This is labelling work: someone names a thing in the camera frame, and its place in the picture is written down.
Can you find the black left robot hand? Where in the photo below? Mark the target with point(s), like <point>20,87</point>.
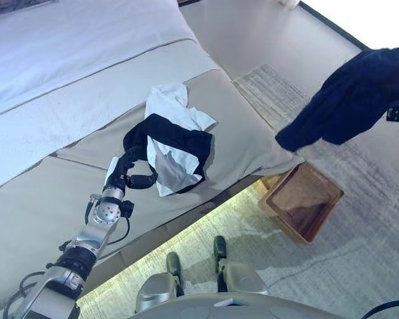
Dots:
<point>118,174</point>

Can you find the black garment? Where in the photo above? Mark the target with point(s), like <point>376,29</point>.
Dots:
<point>186,141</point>

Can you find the white garment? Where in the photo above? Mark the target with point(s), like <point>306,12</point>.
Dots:
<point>173,103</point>

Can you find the dark blue garment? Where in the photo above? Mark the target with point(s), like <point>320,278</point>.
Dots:
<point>345,103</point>

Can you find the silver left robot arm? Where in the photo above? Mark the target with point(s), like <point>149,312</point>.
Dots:
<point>89,239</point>

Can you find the large bed with grey bedding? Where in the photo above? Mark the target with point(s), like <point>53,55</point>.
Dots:
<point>46,199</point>

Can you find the brown woven basket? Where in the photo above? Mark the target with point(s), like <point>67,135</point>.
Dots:
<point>299,202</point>

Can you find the silver left robot leg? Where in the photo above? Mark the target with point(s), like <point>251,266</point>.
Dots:
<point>156,289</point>

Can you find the silver robot leg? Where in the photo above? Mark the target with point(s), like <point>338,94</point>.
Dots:
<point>156,289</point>
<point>239,277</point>

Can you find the white duvet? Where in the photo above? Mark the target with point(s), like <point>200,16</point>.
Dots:
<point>70,43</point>

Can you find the silver right robot leg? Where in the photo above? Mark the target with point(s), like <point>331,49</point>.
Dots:
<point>239,277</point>

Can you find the grey robot torso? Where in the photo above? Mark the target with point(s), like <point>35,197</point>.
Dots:
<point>219,309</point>

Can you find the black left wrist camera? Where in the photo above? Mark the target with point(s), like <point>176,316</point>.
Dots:
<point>127,209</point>

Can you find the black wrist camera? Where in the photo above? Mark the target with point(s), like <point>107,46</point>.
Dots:
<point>127,209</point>
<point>394,115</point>

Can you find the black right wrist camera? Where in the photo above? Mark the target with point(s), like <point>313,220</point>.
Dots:
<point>394,115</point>

